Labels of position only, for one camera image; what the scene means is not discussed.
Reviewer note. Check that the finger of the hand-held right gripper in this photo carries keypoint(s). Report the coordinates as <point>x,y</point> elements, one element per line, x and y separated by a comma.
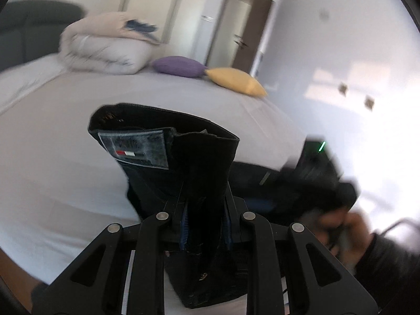
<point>259,205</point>

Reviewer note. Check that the person's right forearm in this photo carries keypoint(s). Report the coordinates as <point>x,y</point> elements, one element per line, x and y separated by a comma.
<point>390,269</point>

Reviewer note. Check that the white pillow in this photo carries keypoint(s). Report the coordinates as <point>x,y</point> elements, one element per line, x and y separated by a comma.
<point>23,78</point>

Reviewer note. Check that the white wardrobe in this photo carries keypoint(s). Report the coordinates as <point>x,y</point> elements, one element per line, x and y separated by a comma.
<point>183,10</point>

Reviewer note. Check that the folded beige duvet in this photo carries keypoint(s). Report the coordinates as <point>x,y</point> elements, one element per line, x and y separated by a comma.
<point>105,46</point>

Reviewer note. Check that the blue folded cloth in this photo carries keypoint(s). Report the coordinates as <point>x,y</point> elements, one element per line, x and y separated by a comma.
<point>141,26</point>

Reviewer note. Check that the person's right hand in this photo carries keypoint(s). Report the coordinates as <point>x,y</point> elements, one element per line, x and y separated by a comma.
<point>354,233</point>

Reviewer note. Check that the black denim pants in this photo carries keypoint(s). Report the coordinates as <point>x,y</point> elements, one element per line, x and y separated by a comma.
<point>203,164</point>

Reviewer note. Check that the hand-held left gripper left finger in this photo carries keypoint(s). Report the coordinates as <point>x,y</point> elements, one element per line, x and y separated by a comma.
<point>184,233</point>

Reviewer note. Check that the yellow cushion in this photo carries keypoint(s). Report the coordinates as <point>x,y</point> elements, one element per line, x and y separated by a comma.
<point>236,80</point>

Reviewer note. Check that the brass wall socket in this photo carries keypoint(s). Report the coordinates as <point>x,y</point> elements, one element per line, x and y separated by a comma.
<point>369,102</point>
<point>343,89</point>

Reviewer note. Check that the purple cushion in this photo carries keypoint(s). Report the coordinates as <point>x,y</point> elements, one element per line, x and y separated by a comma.
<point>178,66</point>

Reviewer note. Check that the grey padded headboard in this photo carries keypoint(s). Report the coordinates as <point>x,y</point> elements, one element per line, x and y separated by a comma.
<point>36,29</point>

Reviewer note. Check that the brown wooden door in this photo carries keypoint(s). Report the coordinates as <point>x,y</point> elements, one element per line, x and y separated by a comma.
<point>256,29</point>

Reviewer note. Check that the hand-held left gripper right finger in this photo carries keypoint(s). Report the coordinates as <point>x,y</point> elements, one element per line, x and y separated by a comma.
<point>228,231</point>

